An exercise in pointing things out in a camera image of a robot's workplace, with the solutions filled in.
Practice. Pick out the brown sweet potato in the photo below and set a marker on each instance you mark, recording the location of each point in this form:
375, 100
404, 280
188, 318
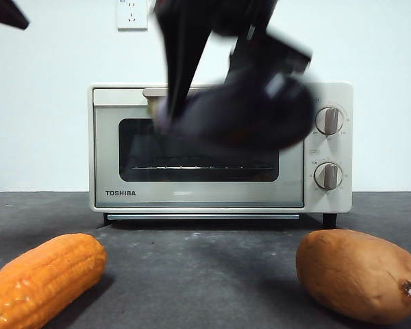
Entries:
352, 274

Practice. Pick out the beige oven knob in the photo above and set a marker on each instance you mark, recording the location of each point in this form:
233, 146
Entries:
329, 120
329, 176

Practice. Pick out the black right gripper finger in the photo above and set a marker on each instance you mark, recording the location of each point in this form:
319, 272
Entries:
181, 51
246, 51

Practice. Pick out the cream white toaster oven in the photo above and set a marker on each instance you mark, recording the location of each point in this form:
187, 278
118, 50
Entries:
342, 202

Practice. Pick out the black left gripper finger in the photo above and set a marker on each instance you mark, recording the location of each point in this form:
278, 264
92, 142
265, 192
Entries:
3, 12

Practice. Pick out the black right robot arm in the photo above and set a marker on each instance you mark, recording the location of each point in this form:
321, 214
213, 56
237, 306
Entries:
239, 13

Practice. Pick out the dark purple eggplant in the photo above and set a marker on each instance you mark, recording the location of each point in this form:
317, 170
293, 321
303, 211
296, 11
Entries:
246, 116

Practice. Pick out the white wall socket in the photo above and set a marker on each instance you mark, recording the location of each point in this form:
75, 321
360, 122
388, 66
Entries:
131, 20

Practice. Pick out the orange corn cob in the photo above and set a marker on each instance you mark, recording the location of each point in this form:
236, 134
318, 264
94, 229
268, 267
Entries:
44, 277

